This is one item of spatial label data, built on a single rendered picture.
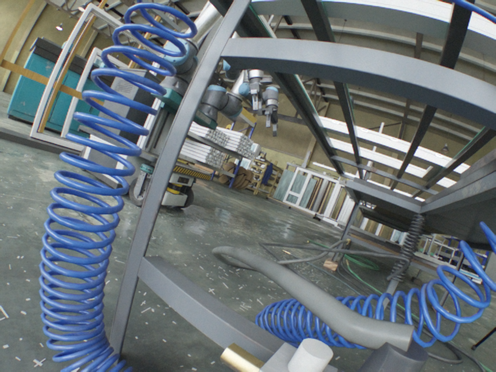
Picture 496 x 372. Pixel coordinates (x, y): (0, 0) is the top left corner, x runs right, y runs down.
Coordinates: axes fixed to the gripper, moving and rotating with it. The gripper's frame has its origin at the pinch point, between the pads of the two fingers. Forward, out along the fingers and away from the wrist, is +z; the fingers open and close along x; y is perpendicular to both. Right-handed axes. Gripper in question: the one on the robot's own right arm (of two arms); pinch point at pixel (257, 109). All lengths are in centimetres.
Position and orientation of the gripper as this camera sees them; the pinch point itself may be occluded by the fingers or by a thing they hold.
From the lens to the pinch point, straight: 136.8
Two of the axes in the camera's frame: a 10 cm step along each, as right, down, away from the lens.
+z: 0.5, 10.0, 0.6
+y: -9.8, 0.4, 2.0
